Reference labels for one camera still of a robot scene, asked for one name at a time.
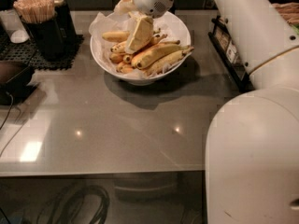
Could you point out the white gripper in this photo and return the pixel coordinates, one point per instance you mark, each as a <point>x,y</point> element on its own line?
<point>143,27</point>

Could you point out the large top yellow banana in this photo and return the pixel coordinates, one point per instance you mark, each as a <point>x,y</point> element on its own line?
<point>119,47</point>

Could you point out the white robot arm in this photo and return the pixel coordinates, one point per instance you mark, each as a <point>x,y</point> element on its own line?
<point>252,144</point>

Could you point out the upper left yellow banana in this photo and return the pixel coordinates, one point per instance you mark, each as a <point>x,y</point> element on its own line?
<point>115,36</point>

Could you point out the white paper bowl liner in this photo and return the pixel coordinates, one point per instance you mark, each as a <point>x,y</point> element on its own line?
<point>101,25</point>

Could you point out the white ceramic bowl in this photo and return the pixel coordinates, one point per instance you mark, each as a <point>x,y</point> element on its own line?
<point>177,31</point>

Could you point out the short centre yellow banana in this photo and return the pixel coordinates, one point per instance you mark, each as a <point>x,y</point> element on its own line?
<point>127,58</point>

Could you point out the middle long yellow banana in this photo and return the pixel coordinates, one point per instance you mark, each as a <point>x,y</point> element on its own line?
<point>149,56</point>

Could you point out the small left yellow banana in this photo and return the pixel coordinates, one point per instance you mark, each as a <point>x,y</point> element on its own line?
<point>116,57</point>

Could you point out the small lower left banana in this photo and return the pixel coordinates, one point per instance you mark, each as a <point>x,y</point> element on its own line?
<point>124,68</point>

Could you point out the lower right yellow banana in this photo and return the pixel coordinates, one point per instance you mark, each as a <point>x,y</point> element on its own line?
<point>167,62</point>

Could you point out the dark bottle with cork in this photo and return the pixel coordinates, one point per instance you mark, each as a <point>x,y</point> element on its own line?
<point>65,22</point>

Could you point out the black cup of stirrers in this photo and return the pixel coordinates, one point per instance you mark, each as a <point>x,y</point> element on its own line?
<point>39,17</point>

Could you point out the black rubber mesh mat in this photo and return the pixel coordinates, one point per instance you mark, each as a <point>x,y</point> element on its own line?
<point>28,53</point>

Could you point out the glass shaker white contents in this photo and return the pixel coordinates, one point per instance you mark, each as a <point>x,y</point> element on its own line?
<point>11,23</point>

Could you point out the dark round appliance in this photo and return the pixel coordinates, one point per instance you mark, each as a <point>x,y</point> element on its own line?
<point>15,80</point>

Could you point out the black wire condiment rack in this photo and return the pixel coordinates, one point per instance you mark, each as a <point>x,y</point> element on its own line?
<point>225,46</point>

